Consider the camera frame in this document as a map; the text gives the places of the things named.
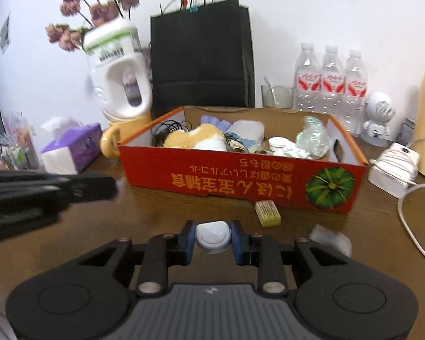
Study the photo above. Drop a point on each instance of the dried pink flowers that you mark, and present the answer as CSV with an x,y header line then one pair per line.
x,y
92,10

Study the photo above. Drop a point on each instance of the colourful toy figures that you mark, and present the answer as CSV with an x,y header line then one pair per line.
x,y
12,145

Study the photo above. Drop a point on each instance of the black paper bag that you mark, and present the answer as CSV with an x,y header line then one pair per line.
x,y
202,60

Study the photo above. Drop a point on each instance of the white round device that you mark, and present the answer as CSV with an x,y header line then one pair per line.
x,y
277,143

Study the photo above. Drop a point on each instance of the clear glass cup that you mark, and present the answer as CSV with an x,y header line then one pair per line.
x,y
278,97

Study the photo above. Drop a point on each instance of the white robot-shaped speaker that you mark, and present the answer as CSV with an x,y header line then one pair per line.
x,y
379,117

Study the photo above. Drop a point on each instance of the wall poster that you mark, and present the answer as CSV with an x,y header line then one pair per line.
x,y
5,32

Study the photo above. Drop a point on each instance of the small grey box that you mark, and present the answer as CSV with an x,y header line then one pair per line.
x,y
408,129

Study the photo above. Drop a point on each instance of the purple tissue box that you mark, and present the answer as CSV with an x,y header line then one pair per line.
x,y
71,148

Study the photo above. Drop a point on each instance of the white rounded square device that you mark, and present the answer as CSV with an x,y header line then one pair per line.
x,y
212,235

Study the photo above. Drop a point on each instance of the blue patterned cloth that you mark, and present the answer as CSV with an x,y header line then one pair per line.
x,y
242,144

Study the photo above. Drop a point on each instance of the white detergent bottle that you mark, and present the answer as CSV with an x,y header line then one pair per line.
x,y
113,71

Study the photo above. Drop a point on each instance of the yellow mug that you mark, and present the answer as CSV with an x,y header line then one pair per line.
x,y
127,136

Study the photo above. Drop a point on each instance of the frosted cotton swab box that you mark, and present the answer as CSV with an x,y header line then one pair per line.
x,y
246,129

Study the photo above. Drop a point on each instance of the white power adapter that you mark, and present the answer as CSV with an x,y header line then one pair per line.
x,y
393,170

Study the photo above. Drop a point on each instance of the red cardboard box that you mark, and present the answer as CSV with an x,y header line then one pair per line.
x,y
233,180

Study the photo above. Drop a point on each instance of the metal spoon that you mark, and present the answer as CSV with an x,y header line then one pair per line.
x,y
269,88

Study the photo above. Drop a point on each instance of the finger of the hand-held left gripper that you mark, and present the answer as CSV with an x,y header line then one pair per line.
x,y
56,180
92,194

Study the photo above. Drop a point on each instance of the yellow white plush toy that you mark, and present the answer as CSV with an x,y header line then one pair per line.
x,y
194,138

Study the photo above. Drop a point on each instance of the purple fabric pouch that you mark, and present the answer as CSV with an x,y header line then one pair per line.
x,y
216,122

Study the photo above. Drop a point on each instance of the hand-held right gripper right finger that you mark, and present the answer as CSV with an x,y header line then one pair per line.
x,y
238,242

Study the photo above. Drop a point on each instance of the small yellow box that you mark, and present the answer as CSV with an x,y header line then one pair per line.
x,y
268,213

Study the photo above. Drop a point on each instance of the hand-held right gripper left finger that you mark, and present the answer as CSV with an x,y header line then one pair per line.
x,y
188,242

